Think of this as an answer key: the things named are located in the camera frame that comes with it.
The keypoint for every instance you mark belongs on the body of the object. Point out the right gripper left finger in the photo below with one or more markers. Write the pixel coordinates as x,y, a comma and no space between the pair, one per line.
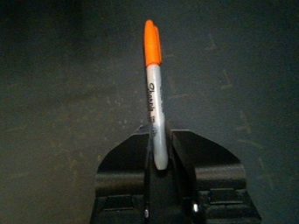
122,175

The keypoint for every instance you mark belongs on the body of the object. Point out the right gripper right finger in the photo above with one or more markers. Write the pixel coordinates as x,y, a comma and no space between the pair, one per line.
217,178

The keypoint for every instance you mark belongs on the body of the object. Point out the grey marker pen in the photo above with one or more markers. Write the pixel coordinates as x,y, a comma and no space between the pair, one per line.
154,96

